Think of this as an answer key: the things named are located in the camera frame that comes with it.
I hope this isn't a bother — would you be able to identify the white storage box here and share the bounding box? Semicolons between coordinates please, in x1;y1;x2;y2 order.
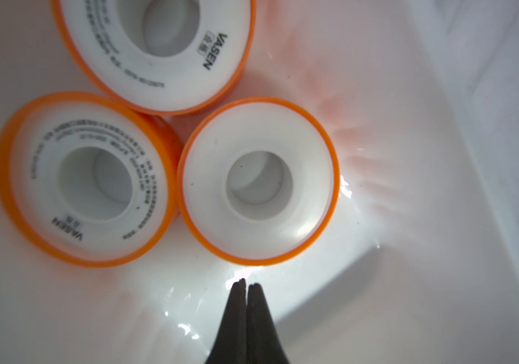
0;1;519;363

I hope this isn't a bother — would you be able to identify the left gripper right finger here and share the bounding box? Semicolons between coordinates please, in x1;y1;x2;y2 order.
247;284;289;364

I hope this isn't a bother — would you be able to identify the orange sealing tape roll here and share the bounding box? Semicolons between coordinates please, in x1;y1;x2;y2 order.
0;92;183;268
178;97;341;265
51;0;256;116

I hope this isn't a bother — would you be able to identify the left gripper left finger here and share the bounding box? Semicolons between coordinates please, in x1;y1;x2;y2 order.
206;279;247;364

